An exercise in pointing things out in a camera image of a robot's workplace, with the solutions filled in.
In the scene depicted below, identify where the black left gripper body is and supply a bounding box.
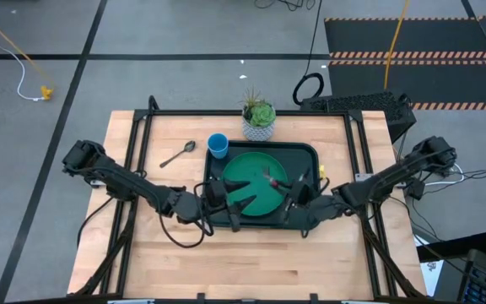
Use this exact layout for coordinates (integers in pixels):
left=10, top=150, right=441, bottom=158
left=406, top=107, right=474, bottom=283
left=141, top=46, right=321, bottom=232
left=200, top=179, right=242, bottom=232

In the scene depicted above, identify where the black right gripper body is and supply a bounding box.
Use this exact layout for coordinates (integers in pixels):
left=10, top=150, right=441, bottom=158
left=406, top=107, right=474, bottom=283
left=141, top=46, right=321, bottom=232
left=283, top=195, right=339, bottom=231

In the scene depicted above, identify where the green plastic plate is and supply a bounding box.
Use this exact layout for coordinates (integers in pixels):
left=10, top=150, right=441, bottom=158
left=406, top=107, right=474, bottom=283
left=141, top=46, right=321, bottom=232
left=221, top=151, right=289, bottom=218

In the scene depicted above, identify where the blue plastic cup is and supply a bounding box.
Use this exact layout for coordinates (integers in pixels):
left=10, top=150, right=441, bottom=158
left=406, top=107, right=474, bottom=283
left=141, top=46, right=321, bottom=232
left=207, top=133, right=230, bottom=160

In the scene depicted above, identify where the black plastic tray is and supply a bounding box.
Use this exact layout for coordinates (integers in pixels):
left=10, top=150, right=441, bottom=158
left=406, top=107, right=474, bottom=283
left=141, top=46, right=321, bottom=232
left=202, top=139, right=321, bottom=231

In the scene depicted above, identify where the silver metal spoon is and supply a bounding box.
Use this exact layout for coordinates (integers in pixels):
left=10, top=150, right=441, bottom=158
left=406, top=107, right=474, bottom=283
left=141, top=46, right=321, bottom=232
left=159, top=139, right=197, bottom=169

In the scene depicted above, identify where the succulent in white patterned pot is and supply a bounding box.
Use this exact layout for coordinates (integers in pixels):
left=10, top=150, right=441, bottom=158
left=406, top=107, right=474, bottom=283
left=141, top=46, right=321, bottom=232
left=240, top=85, right=278, bottom=143

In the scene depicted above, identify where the black hazard-striped floor mat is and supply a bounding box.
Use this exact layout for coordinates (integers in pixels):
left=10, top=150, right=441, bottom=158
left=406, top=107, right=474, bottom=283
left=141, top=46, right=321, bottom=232
left=323, top=15, right=486, bottom=60
left=327, top=60, right=486, bottom=112

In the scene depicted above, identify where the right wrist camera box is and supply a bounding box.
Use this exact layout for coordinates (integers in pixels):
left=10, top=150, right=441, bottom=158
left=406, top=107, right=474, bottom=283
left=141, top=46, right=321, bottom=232
left=289, top=182, right=312, bottom=204

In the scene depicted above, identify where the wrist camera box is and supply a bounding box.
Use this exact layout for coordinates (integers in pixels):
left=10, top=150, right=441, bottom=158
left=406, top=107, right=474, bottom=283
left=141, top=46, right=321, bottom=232
left=289, top=182, right=312, bottom=204
left=205, top=181, right=228, bottom=208

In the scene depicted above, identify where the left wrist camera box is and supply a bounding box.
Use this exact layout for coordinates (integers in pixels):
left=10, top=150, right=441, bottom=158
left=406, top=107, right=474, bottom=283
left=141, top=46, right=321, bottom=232
left=205, top=181, right=228, bottom=208

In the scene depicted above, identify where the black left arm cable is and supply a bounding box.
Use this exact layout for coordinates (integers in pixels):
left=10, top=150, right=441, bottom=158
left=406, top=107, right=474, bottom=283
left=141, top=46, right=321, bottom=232
left=157, top=180, right=216, bottom=250

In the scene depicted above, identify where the black hanging cable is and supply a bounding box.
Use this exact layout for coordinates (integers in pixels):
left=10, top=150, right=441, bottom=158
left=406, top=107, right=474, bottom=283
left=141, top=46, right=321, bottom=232
left=291, top=0, right=326, bottom=107

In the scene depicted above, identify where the yellow hanging cable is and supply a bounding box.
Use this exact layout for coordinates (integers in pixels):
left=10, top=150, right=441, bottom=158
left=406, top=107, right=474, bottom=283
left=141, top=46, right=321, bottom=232
left=383, top=0, right=411, bottom=91

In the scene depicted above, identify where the white floor cable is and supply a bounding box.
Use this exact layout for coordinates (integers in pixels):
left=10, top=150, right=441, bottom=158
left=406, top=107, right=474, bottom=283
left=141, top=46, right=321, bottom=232
left=0, top=0, right=46, bottom=103

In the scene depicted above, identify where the orange floor cable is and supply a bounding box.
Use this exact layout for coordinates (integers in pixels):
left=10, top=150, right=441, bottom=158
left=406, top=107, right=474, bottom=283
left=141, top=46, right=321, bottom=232
left=0, top=7, right=55, bottom=92

